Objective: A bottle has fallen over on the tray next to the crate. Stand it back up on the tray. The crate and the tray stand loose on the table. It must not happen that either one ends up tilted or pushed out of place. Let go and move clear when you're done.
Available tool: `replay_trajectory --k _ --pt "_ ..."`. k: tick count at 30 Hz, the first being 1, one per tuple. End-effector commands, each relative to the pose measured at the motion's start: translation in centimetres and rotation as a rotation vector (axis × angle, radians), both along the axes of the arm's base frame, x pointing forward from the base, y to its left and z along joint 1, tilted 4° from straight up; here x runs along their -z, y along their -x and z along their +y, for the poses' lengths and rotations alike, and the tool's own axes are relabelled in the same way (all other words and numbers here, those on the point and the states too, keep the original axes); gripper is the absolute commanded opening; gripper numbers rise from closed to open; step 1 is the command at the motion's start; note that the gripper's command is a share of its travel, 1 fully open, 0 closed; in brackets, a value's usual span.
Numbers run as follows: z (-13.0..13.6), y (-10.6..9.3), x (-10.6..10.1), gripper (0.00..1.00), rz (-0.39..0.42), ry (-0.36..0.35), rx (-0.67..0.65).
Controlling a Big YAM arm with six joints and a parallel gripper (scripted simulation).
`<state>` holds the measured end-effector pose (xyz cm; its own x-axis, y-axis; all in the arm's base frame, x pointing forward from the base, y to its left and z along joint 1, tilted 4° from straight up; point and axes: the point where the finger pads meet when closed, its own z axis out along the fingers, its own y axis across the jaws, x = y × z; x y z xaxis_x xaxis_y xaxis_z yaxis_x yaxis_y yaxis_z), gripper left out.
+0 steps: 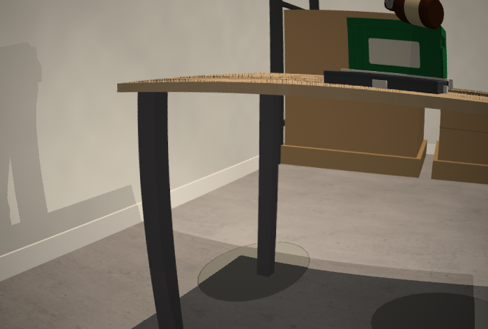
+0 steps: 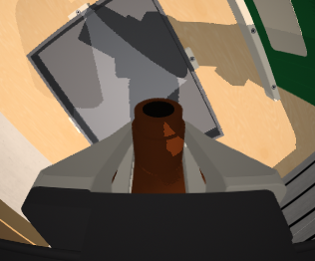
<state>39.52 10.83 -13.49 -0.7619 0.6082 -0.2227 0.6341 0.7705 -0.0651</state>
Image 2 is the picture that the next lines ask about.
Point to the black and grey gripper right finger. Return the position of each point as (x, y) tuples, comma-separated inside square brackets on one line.
[(223, 167)]

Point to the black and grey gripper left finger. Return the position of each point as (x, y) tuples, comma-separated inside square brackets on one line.
[(94, 167)]

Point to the brown round-bodied bottle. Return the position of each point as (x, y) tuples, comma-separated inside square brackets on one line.
[(158, 136)]

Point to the green crate with dividers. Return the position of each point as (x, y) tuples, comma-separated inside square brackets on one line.
[(286, 29)]

